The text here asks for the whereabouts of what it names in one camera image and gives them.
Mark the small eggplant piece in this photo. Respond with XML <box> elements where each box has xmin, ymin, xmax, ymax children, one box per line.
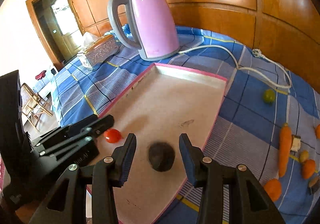
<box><xmin>291</xmin><ymin>134</ymin><xmax>301</xmax><ymax>152</ymax></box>

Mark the blue plaid tablecloth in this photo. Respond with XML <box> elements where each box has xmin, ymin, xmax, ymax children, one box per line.
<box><xmin>32</xmin><ymin>24</ymin><xmax>320</xmax><ymax>224</ymax></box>

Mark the green tomato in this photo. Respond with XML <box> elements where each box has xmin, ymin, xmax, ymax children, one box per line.
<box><xmin>263</xmin><ymin>89</ymin><xmax>276</xmax><ymax>105</ymax></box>

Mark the long orange carrot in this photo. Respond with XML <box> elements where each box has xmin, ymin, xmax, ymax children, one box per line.
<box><xmin>278</xmin><ymin>123</ymin><xmax>292</xmax><ymax>178</ymax></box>

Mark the pink-rimmed white tray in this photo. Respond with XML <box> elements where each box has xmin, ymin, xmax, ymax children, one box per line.
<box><xmin>105</xmin><ymin>63</ymin><xmax>227</xmax><ymax>223</ymax></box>

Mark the wooden door frame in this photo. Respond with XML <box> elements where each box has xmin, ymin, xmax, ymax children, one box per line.
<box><xmin>26</xmin><ymin>0</ymin><xmax>82</xmax><ymax>71</ymax></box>

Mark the dark avocado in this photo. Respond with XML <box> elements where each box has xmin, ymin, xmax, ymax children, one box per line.
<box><xmin>148</xmin><ymin>142</ymin><xmax>175</xmax><ymax>172</ymax></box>

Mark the silver tissue box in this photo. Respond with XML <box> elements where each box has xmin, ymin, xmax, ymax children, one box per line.
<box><xmin>77</xmin><ymin>32</ymin><xmax>120</xmax><ymax>69</ymax></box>

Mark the orange tangerine with stem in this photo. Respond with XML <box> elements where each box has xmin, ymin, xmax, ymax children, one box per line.
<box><xmin>315</xmin><ymin>124</ymin><xmax>320</xmax><ymax>140</ymax></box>

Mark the small tan potato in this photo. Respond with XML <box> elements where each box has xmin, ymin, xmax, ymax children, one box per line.
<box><xmin>299</xmin><ymin>150</ymin><xmax>309</xmax><ymax>164</ymax></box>

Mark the pink electric kettle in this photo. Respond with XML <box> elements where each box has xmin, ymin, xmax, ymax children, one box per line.
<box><xmin>107</xmin><ymin>0</ymin><xmax>180</xmax><ymax>61</ymax></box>

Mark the red cherry tomato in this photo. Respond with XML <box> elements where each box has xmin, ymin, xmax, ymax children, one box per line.
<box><xmin>103</xmin><ymin>128</ymin><xmax>122</xmax><ymax>143</ymax></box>

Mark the wooden chair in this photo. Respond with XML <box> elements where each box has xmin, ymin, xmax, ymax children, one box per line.
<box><xmin>21</xmin><ymin>83</ymin><xmax>53</xmax><ymax>132</ymax></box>

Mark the small orange tangerine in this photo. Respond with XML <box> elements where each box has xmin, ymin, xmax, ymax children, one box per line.
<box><xmin>302</xmin><ymin>159</ymin><xmax>316</xmax><ymax>180</ymax></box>

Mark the white power cord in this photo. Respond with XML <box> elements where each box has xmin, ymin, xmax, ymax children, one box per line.
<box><xmin>177</xmin><ymin>45</ymin><xmax>293</xmax><ymax>90</ymax></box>

